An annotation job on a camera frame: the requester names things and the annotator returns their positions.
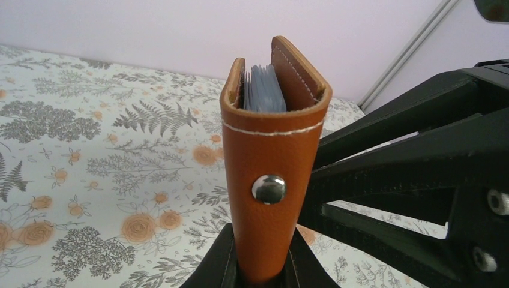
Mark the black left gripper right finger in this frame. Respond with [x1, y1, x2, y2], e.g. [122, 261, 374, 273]
[286, 229, 339, 288]

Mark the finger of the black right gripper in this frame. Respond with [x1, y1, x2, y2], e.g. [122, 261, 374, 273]
[313, 67, 508, 169]

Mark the aluminium corner frame post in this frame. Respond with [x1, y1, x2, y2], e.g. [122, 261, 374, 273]
[357, 0, 459, 110]

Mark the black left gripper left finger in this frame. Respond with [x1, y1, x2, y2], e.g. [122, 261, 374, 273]
[181, 223, 239, 288]

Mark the brown leather card holder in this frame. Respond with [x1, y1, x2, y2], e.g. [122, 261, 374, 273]
[220, 35, 332, 285]

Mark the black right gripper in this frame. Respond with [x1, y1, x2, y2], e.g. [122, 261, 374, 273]
[297, 59, 509, 288]

